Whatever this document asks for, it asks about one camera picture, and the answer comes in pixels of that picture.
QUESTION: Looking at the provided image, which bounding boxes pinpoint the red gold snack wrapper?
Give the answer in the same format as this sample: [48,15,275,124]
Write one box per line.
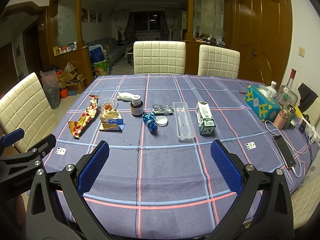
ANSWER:
[68,95,99,139]

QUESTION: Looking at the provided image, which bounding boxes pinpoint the green white milk carton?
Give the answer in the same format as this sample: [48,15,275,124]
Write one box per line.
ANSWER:
[195,101,216,135]

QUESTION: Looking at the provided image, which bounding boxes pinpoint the blue white carton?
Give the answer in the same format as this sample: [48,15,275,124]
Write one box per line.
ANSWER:
[99,118,125,132]

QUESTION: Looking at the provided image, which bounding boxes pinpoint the clear plastic tray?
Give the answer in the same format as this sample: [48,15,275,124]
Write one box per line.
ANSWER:
[172,102,196,140]

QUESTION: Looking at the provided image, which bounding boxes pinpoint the orange peel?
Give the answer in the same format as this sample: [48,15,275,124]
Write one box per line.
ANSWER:
[104,104,112,111]

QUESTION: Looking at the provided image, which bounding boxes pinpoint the clear round plastic lid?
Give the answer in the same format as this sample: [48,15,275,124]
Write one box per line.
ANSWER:
[98,98,118,113]

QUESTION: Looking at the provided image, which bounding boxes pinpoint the blue foil wrapper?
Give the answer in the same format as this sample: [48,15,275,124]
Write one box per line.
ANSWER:
[142,112,157,133]

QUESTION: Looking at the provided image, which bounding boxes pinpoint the white tissue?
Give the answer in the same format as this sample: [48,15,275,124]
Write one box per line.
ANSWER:
[117,92,135,102]

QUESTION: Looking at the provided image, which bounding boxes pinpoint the brown medicine bottle white cap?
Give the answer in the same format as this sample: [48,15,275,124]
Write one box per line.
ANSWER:
[131,95,144,117]

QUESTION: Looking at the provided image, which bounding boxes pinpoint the beige paper wrapper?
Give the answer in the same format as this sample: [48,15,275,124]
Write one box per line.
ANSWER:
[99,109,124,125]

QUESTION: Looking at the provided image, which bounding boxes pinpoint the cream chair left side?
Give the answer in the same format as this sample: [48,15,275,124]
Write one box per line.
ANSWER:
[1,73,58,153]

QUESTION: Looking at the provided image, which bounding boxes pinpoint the black smartphone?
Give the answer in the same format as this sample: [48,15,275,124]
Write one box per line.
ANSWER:
[272,135,296,170]

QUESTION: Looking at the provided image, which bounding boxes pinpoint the orange bucket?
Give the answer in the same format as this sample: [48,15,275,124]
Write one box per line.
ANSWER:
[60,88,68,99]

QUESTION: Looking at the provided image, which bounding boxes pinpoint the grey plastic bag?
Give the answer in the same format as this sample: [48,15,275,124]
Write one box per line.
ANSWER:
[40,70,60,109]

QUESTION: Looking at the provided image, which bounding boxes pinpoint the pink thermos bottle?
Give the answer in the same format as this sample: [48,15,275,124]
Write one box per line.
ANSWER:
[273,109,289,130]

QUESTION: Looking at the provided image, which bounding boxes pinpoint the beaded tissue box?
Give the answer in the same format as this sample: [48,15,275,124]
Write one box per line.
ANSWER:
[244,85,281,122]

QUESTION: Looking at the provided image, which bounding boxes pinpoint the cardboard boxes pile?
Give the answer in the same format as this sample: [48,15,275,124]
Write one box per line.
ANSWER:
[57,62,86,94]

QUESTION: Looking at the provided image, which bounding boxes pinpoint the purple plaid tablecloth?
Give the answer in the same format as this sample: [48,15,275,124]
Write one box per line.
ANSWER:
[41,74,320,240]

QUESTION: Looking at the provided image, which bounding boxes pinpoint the white power strip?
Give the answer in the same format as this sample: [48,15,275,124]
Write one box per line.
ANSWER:
[301,117,320,146]

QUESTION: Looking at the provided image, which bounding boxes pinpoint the clear glass liquor bottle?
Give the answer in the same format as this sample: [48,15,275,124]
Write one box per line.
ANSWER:
[278,69,296,107]

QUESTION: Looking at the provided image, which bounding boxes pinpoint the white plastic bottle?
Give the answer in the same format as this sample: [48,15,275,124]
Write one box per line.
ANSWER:
[266,81,277,98]

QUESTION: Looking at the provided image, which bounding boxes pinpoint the wooden cabinet divider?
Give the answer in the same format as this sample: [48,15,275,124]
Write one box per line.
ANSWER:
[53,47,94,86]

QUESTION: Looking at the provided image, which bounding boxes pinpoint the colourful shopping bag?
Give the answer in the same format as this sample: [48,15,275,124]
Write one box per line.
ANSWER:
[93,60,110,76]

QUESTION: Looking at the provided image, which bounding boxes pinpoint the silver pill blister pack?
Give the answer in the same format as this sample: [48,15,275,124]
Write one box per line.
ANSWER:
[152,104,173,115]

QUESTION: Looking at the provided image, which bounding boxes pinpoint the cream chair far right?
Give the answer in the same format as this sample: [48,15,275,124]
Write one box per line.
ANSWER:
[197,44,240,79]

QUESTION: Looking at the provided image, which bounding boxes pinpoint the wooden door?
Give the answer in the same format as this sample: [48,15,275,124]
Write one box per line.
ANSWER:
[232,0,292,85]

